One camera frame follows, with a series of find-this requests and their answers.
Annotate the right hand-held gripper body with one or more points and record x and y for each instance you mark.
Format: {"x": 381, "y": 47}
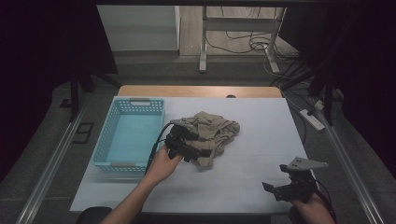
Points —
{"x": 299, "y": 186}

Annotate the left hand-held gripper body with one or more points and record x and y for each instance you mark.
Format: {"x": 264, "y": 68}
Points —
{"x": 182, "y": 137}

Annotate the beige garment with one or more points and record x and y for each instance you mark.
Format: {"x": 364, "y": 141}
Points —
{"x": 214, "y": 130}

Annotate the light blue plastic basket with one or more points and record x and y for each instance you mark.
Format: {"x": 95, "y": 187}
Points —
{"x": 130, "y": 140}

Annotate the person's right hand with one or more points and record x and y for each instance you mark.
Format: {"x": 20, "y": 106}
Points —
{"x": 313, "y": 211}

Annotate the person's left hand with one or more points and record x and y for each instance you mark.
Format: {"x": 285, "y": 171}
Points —
{"x": 163, "y": 168}

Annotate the white table cover sheet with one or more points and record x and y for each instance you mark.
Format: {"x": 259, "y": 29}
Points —
{"x": 249, "y": 186}

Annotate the person's dark trouser leg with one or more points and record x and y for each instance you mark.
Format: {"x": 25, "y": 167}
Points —
{"x": 93, "y": 216}
{"x": 293, "y": 216}

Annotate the white power strip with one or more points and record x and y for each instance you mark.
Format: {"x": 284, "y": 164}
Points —
{"x": 312, "y": 119}

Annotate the black metal stand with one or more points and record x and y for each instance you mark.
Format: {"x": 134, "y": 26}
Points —
{"x": 327, "y": 99}
{"x": 74, "y": 96}

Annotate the white cabinet panel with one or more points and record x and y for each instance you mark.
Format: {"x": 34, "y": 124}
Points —
{"x": 137, "y": 28}

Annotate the aluminium rail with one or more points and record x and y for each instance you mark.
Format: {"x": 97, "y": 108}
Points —
{"x": 51, "y": 165}
{"x": 348, "y": 168}

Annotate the white metal desk frame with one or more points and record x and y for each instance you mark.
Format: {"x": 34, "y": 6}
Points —
{"x": 204, "y": 40}

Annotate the black rectangular floor frame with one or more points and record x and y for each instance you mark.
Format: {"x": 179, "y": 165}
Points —
{"x": 83, "y": 133}

